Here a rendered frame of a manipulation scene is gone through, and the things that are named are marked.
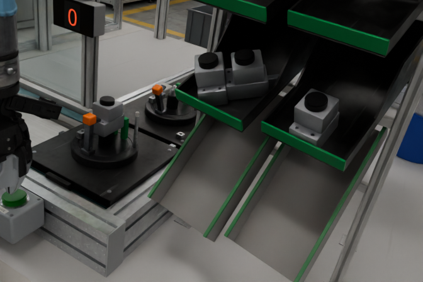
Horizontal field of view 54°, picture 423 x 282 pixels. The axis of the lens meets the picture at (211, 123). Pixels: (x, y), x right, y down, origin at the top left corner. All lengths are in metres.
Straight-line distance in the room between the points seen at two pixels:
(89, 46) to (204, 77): 0.49
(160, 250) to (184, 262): 0.05
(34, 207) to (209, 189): 0.31
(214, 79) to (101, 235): 0.33
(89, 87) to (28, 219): 0.41
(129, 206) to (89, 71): 0.41
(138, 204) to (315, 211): 0.32
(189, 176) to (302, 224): 0.21
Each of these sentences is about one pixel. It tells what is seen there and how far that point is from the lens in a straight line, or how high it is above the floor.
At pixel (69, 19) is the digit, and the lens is 1.02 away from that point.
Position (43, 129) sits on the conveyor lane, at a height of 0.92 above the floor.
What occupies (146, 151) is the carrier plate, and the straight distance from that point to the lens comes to 0.93.
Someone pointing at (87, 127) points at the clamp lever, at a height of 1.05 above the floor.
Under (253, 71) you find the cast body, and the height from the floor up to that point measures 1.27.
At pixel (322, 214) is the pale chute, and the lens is 0.69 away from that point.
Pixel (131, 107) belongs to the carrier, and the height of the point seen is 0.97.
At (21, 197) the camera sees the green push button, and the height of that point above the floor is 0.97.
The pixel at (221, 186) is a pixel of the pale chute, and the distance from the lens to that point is 0.72.
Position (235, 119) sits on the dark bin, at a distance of 0.59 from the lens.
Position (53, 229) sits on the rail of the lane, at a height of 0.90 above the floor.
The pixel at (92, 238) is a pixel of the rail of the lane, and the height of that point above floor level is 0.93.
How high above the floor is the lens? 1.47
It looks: 27 degrees down
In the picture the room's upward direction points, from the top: 10 degrees clockwise
